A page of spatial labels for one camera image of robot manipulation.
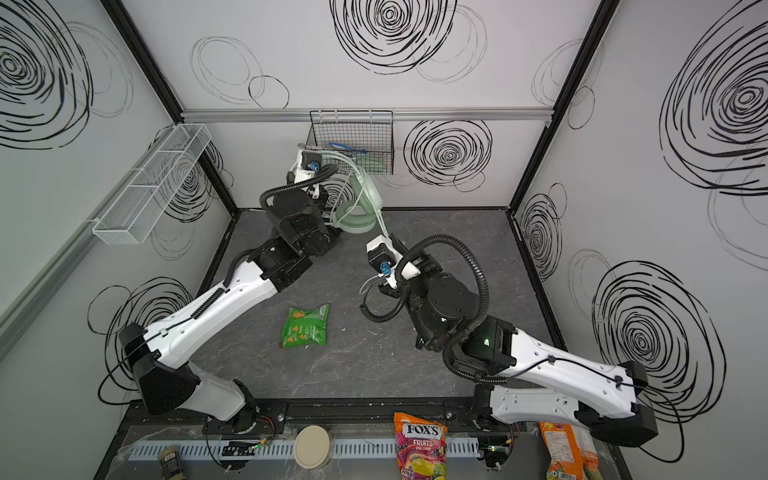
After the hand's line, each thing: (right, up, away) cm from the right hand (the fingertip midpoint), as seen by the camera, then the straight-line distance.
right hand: (396, 238), depth 54 cm
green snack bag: (-26, -26, +31) cm, 48 cm away
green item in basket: (-7, +24, +43) cm, 50 cm away
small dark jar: (-50, -50, +12) cm, 72 cm away
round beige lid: (-18, -46, +11) cm, 50 cm away
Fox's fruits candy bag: (+6, -47, +13) cm, 49 cm away
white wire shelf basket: (-65, +5, +18) cm, 67 cm away
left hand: (-23, +13, +9) cm, 28 cm away
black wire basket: (-9, +33, +43) cm, 55 cm away
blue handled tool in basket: (-16, +28, +37) cm, 49 cm away
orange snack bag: (+40, -48, +12) cm, 64 cm away
